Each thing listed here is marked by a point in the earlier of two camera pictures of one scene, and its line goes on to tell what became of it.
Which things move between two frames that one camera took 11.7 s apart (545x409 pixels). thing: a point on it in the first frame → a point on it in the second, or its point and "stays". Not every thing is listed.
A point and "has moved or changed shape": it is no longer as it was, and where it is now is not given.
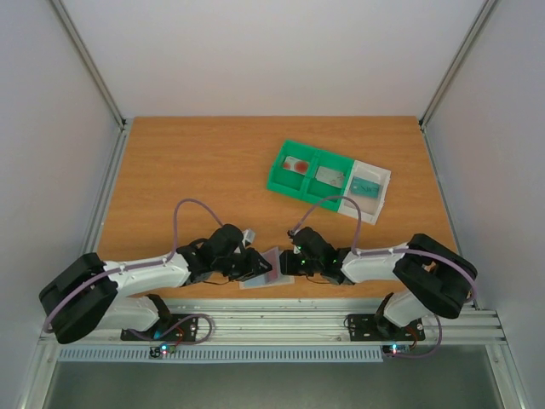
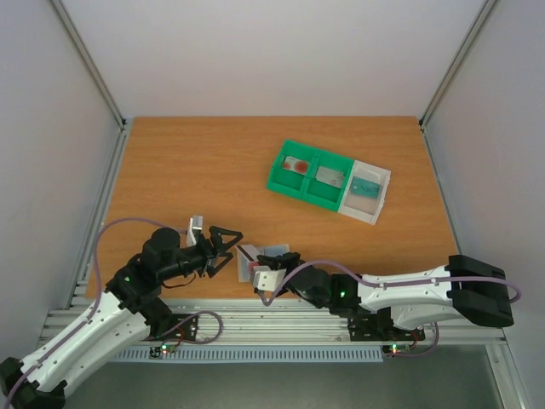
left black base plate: (172, 327) stays
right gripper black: (294, 262) stays
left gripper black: (253, 266) → (210, 256)
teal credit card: (364, 187) stays
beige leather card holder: (271, 278) has moved or changed shape
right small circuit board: (392, 350) stays
